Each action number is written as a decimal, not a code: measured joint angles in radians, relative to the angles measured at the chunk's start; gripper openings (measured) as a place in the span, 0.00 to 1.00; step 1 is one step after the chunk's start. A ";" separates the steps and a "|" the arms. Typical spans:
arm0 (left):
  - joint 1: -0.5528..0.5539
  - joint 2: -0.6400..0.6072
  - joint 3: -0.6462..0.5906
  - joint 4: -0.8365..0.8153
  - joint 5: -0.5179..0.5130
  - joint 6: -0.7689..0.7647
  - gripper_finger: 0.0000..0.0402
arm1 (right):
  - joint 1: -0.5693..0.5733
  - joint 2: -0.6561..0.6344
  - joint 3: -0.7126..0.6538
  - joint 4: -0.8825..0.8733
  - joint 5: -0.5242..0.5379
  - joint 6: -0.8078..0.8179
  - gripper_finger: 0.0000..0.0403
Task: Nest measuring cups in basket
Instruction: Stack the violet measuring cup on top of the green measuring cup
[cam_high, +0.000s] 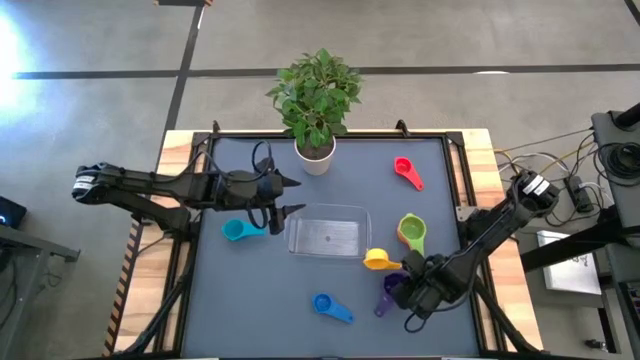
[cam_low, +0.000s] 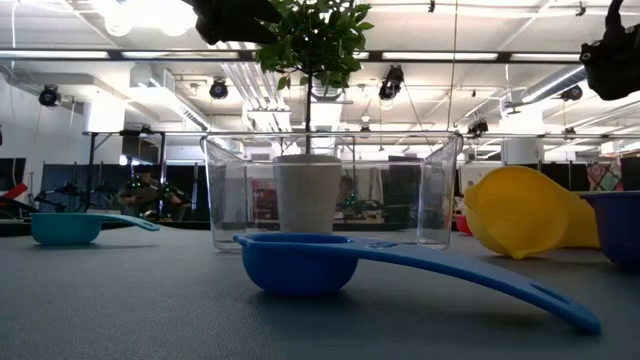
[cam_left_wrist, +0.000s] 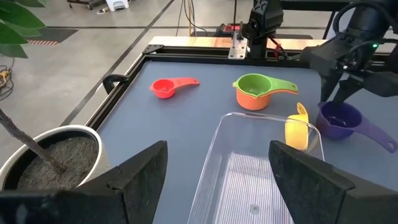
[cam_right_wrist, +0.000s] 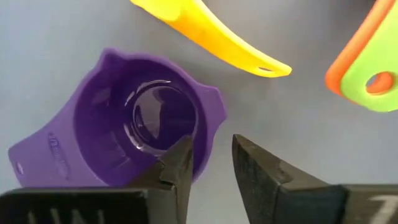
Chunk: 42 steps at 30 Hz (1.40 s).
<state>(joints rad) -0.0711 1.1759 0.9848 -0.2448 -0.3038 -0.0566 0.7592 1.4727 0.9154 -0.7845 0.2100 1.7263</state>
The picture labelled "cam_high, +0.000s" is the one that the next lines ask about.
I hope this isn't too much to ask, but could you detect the black device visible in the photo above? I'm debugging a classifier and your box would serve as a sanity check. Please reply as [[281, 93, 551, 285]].
[[0, 195, 29, 230]]

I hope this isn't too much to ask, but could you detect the black aluminium table frame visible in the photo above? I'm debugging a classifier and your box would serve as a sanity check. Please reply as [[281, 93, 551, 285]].
[[119, 118, 544, 360]]

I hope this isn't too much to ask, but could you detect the green plant in cream pot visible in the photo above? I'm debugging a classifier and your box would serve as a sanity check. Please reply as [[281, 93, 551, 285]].
[[264, 47, 364, 177]]

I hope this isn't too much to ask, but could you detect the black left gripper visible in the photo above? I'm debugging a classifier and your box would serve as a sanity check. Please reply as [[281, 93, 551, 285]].
[[219, 168, 307, 236]]

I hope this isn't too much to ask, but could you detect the white paper sheet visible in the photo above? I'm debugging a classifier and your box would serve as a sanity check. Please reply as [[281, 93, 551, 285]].
[[536, 228, 604, 296]]

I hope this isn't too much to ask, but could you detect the grey desk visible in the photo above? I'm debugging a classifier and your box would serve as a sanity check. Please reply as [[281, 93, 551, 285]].
[[0, 224, 81, 360]]

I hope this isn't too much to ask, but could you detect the clear plastic basket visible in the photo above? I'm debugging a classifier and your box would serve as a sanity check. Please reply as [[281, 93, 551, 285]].
[[283, 202, 373, 261]]

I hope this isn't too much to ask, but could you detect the green measuring cup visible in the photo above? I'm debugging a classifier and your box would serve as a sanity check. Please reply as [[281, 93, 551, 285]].
[[398, 213, 428, 256]]

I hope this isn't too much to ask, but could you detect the yellow measuring cup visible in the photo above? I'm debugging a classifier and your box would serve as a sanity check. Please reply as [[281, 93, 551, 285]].
[[362, 247, 403, 272]]

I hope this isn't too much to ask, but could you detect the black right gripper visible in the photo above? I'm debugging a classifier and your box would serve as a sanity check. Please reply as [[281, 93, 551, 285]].
[[394, 249, 469, 319]]

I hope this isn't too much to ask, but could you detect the yellow black hazard tape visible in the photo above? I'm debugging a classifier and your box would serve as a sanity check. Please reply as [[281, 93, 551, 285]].
[[102, 219, 146, 357]]

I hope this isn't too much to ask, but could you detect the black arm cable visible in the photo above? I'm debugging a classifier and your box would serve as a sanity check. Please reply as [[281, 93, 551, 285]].
[[403, 299, 434, 334], [247, 139, 275, 231]]

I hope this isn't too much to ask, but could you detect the grey equipment stand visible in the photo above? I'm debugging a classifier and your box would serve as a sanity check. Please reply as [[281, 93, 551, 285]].
[[591, 102, 640, 360]]

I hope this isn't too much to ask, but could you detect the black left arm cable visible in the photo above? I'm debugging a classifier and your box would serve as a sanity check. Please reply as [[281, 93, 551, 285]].
[[247, 139, 275, 231]]

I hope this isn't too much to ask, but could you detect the teal measuring cup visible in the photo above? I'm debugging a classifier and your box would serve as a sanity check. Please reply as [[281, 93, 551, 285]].
[[221, 218, 266, 243]]

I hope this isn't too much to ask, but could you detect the black cable coil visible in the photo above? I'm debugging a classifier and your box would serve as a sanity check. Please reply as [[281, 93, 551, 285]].
[[597, 141, 640, 182]]

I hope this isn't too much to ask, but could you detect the red measuring cup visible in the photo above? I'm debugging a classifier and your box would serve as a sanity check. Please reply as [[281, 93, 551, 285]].
[[393, 156, 426, 192]]

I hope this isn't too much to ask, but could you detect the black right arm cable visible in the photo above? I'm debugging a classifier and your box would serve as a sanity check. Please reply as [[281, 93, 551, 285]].
[[403, 299, 434, 334]]

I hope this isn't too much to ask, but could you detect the blue measuring cup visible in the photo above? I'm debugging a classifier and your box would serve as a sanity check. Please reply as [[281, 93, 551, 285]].
[[311, 292, 355, 325]]

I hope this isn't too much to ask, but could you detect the purple measuring cup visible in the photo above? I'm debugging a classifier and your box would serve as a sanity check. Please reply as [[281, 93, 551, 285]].
[[373, 272, 409, 319]]

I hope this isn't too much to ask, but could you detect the black power strip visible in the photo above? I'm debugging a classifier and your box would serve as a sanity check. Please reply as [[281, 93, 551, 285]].
[[564, 174, 595, 215]]

